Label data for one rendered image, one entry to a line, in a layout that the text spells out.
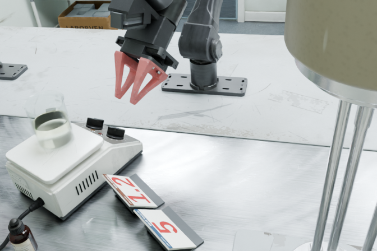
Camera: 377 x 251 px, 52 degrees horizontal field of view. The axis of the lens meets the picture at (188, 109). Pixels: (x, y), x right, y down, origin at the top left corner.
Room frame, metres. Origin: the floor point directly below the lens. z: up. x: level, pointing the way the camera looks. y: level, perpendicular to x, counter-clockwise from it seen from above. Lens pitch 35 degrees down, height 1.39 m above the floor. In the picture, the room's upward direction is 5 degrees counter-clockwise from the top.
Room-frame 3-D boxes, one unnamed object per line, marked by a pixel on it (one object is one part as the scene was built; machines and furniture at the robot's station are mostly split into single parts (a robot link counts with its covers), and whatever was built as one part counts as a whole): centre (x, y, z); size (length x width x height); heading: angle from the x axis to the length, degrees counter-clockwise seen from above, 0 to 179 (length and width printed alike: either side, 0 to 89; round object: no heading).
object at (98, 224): (0.39, 0.15, 0.91); 0.06 x 0.06 x 0.02
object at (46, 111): (0.51, 0.22, 1.03); 0.07 x 0.06 x 0.08; 52
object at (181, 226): (0.37, 0.04, 0.92); 0.09 x 0.06 x 0.04; 36
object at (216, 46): (0.78, -0.04, 1.00); 0.09 x 0.06 x 0.06; 62
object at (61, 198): (0.52, 0.21, 0.94); 0.22 x 0.13 x 0.08; 141
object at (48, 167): (0.50, 0.23, 0.98); 0.12 x 0.12 x 0.01; 51
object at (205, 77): (0.79, -0.04, 0.94); 0.20 x 0.07 x 0.08; 74
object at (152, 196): (0.45, 0.10, 0.92); 0.09 x 0.06 x 0.04; 36
